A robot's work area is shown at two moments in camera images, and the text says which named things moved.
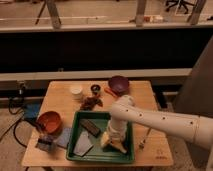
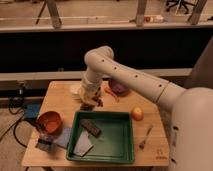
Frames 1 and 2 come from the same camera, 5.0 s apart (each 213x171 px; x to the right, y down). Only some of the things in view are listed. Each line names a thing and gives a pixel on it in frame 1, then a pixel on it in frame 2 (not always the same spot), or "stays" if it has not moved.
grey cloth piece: x=84 y=144 stays
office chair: x=181 y=3 stays
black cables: x=14 y=107 stays
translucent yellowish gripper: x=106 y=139 -> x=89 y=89
